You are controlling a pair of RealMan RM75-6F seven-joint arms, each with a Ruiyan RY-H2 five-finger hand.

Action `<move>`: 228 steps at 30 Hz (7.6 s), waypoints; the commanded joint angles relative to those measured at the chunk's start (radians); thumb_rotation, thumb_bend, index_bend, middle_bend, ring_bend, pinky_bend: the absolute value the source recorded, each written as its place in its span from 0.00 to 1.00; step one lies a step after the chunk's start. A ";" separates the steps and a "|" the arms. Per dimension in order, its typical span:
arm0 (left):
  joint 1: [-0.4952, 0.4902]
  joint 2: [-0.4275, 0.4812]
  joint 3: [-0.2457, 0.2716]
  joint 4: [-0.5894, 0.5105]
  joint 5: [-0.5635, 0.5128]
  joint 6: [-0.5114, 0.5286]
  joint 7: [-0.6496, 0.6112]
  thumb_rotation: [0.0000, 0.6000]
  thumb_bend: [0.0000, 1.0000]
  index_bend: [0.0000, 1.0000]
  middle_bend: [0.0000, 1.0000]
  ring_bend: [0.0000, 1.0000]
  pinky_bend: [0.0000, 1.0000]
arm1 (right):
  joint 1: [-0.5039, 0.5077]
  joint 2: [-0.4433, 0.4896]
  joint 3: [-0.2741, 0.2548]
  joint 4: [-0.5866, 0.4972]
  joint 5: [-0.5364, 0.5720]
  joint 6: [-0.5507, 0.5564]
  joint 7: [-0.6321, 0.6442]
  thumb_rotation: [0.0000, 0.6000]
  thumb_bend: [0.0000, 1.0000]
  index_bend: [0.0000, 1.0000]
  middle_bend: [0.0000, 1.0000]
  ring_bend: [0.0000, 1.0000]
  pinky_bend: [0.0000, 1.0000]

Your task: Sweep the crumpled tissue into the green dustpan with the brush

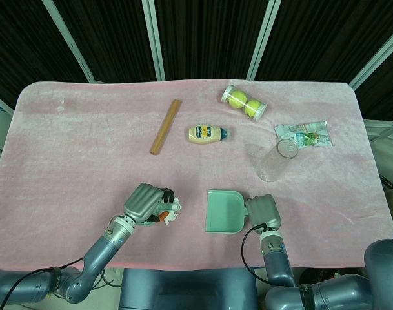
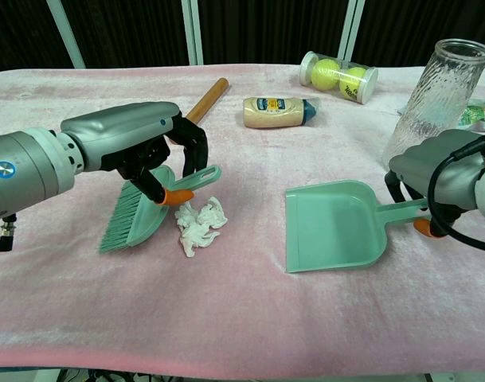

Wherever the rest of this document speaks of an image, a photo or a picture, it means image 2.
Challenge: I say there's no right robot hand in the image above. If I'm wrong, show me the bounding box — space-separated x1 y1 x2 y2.
384 129 485 239

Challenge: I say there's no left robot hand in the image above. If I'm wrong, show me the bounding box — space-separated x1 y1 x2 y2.
60 101 209 208

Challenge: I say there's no green hand brush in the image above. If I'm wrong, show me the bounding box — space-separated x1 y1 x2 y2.
98 164 222 255

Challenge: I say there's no white paper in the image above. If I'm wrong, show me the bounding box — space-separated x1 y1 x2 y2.
174 201 200 228
198 195 230 231
178 224 221 259

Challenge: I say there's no green plastic dustpan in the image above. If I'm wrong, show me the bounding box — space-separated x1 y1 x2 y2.
284 179 430 274

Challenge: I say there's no textured clear glass vase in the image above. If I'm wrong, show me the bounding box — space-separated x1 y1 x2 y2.
381 38 485 167

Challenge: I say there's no green white snack packet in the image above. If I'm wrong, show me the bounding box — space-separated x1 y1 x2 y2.
397 99 485 133

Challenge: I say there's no black curtain panel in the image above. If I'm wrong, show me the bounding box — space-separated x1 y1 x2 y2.
61 0 196 69
197 0 350 66
0 0 75 74
356 0 485 69

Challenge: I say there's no wooden rolling pin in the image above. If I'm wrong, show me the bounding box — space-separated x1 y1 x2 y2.
185 77 230 123

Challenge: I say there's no clear tennis ball tube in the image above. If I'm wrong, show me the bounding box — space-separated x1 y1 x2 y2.
299 50 379 105

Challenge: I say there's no yellow tennis ball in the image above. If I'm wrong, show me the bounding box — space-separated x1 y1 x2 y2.
310 58 341 89
338 67 367 99

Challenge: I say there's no mayonnaise squeeze bottle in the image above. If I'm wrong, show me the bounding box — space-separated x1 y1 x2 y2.
243 96 319 129

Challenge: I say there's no pink fleece table cloth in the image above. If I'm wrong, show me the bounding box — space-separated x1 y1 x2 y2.
0 63 485 373

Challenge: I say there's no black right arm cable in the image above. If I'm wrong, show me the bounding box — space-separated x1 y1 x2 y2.
426 137 485 255

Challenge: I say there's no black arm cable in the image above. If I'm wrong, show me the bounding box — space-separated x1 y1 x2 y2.
0 213 18 254
426 137 485 255

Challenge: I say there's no white partition post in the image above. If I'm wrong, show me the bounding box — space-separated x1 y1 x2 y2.
336 0 366 61
45 0 87 69
180 0 205 66

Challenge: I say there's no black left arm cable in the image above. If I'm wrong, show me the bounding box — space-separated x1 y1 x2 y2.
0 213 18 254

